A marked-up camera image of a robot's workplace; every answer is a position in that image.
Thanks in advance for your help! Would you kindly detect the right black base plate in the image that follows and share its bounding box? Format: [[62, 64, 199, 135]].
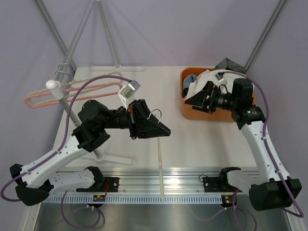
[[199, 175, 236, 193]]

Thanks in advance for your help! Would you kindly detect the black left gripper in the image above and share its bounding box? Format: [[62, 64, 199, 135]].
[[100, 100, 170, 140]]

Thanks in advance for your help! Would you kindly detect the frame post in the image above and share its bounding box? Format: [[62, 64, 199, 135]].
[[33, 0, 67, 54], [244, 0, 288, 71]]

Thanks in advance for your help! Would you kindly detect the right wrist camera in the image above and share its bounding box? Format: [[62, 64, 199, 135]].
[[215, 72, 228, 86]]

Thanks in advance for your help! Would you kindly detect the cream hanger of white skirt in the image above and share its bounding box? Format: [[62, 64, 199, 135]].
[[148, 108, 165, 202]]

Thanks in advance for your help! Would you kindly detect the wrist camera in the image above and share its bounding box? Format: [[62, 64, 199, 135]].
[[118, 80, 140, 109], [215, 72, 228, 86]]

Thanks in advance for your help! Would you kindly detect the right frame post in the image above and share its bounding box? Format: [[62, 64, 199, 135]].
[[244, 0, 288, 71]]

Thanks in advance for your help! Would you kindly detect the left frame post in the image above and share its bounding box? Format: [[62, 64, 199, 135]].
[[33, 0, 67, 54]]

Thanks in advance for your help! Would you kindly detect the blue denim skirt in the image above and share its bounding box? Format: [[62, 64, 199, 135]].
[[181, 74, 198, 99]]

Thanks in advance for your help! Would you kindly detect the silver clothes rack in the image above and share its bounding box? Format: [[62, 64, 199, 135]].
[[46, 0, 145, 166]]

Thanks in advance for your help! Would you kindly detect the white pleated skirt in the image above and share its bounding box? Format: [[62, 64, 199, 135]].
[[194, 69, 245, 94]]

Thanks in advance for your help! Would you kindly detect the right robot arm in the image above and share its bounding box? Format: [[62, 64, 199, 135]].
[[185, 78, 302, 211]]

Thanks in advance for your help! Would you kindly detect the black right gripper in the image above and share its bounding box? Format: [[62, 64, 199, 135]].
[[185, 81, 239, 115]]

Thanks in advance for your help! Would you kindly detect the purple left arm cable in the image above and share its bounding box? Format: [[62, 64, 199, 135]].
[[0, 75, 132, 228]]

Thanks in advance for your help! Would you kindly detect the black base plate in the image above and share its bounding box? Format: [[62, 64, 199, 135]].
[[199, 175, 236, 193], [76, 177, 120, 193]]

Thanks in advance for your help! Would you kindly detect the aluminium mounting rail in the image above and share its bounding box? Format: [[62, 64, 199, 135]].
[[48, 166, 294, 195]]

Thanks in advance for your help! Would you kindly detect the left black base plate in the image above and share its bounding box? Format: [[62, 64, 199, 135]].
[[76, 177, 120, 193]]

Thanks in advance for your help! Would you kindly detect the pink hanger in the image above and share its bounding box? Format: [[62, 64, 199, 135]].
[[23, 81, 123, 109]]

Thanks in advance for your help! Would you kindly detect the white slotted cable duct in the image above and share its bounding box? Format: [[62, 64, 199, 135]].
[[44, 194, 222, 205]]

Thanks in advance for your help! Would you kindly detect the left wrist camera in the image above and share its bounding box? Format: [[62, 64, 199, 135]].
[[118, 80, 140, 109]]

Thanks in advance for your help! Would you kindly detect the grey pleated skirt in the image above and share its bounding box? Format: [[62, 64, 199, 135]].
[[214, 57, 247, 74]]

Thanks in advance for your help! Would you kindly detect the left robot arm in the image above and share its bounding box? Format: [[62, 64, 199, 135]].
[[10, 99, 171, 206]]

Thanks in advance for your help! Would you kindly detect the cream plastic hanger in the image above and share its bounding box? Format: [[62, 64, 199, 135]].
[[24, 77, 123, 108]]

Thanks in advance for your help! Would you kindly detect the orange plastic basket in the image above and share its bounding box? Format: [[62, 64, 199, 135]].
[[180, 68, 264, 128]]

